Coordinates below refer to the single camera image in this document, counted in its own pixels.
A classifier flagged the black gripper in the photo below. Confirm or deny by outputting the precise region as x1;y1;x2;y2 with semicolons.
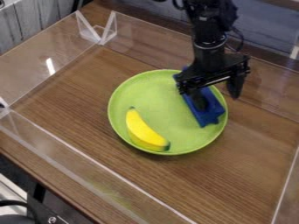
173;45;249;111

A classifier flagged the blue plastic block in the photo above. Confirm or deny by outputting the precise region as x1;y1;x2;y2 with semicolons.
181;86;225;128

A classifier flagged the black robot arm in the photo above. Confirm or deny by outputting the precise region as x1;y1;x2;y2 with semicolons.
172;0;249;110

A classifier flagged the green plate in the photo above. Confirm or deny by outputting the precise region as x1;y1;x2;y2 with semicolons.
107;69;228;156

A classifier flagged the yellow toy banana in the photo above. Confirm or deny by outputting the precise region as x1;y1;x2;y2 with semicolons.
125;107;171;152

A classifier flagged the black device with screw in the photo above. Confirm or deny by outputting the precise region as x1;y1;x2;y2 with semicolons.
28;201;69;224

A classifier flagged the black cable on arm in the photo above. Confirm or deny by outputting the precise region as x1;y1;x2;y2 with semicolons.
225;26;245;53

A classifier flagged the clear acrylic enclosure wall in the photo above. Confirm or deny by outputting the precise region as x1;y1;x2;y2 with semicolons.
0;12;299;224

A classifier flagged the clear acrylic corner bracket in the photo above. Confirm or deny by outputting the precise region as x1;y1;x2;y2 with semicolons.
74;10;117;46

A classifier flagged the black cable lower left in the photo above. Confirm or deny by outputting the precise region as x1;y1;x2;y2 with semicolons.
0;199;36;224

